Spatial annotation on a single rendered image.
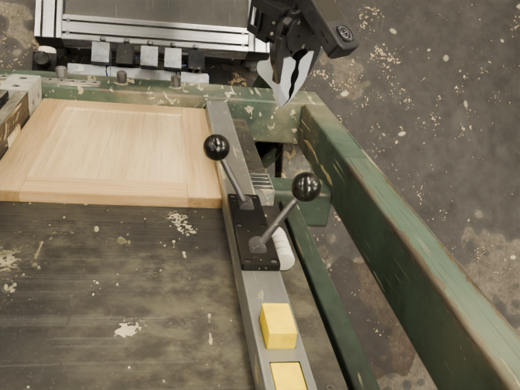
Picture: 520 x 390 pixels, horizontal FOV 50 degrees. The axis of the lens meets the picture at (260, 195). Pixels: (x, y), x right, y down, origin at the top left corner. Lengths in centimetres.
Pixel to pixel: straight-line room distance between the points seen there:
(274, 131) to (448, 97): 136
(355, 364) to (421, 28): 210
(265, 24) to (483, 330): 48
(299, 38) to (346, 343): 41
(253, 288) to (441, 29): 218
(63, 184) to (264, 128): 61
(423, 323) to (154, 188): 47
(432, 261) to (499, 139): 196
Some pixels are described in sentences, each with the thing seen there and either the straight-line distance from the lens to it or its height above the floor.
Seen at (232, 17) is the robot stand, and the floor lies 21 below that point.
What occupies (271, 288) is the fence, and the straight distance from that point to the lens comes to 67.
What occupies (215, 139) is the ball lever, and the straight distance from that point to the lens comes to 77.
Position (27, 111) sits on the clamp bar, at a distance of 125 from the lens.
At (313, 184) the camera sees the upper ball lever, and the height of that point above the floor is 156.
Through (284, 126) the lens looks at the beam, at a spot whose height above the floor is 87.
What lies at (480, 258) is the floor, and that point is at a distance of 261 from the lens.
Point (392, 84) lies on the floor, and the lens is 253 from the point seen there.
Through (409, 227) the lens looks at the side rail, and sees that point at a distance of 86.
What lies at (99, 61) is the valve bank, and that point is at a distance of 153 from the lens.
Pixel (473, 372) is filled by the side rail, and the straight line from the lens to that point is 68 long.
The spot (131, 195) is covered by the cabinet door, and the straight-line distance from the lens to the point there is 91.
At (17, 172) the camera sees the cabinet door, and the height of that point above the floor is 125.
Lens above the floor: 221
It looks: 78 degrees down
